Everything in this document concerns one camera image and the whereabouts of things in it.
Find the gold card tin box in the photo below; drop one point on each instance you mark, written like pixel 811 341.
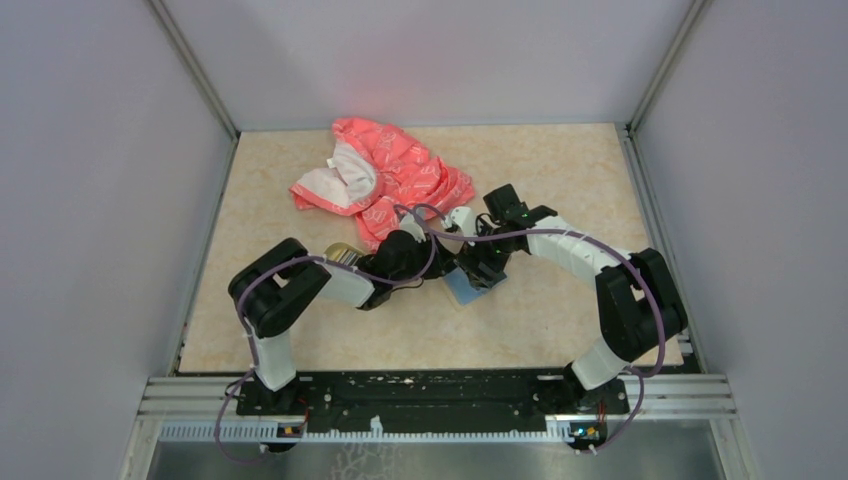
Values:
pixel 344 253

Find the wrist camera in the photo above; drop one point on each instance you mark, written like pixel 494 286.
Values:
pixel 409 225
pixel 460 220

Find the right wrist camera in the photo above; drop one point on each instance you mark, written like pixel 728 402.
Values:
pixel 460 220

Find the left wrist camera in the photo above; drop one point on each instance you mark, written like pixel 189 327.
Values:
pixel 409 225

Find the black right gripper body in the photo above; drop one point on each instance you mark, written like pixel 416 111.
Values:
pixel 494 253

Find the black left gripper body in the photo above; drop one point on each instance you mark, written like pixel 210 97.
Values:
pixel 418 260

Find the pink patterned cloth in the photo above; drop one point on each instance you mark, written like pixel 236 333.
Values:
pixel 373 168

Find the beige blue card holder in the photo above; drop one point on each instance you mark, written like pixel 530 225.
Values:
pixel 460 287

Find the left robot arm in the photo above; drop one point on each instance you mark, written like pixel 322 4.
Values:
pixel 273 292

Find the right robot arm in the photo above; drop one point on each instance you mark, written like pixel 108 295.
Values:
pixel 638 302

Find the white slotted cable duct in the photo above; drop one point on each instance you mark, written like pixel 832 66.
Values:
pixel 271 432

